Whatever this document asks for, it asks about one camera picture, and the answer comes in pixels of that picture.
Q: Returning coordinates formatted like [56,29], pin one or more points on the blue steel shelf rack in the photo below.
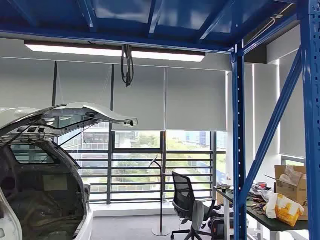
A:
[238,132]

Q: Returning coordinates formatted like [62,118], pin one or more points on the grey roller blind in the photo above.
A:
[292,126]
[25,82]
[197,99]
[140,99]
[82,82]

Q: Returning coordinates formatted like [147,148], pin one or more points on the dark metal window railing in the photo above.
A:
[137,152]

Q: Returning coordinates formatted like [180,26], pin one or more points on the black mesh office chair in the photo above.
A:
[183,192]

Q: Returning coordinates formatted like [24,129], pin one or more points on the black pole stand round base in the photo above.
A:
[161,198]

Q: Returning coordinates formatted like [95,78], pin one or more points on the white car body shell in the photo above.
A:
[82,111]

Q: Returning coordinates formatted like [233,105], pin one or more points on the grey cloth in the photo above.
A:
[198,215]

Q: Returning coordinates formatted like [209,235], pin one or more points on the long ceiling light bar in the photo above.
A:
[75,49]

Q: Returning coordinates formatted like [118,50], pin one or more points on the black equipment case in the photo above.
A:
[220,228]

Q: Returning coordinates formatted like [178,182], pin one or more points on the black top desk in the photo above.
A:
[275,225]

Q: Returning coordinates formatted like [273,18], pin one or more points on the open cardboard box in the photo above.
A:
[290,190]

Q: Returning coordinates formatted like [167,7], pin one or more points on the yellow white plastic package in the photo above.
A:
[287,210]

